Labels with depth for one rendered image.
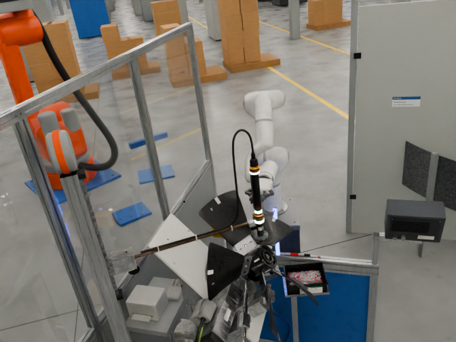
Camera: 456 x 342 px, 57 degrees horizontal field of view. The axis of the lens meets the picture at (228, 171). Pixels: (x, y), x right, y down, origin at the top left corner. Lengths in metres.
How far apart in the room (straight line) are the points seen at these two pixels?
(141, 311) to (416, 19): 2.63
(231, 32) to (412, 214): 8.06
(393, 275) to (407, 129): 1.18
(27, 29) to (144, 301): 3.82
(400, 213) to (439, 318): 1.40
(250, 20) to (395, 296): 7.52
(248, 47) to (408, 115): 6.82
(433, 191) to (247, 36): 7.11
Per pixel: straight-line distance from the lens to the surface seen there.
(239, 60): 9.98
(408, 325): 3.36
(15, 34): 5.30
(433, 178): 3.52
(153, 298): 2.20
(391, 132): 3.62
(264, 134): 2.06
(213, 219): 1.92
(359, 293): 2.61
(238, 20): 9.82
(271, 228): 2.14
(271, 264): 1.91
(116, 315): 1.97
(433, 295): 3.62
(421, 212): 2.22
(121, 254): 1.83
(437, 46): 3.44
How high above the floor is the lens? 2.44
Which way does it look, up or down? 27 degrees down
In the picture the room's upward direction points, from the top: 7 degrees counter-clockwise
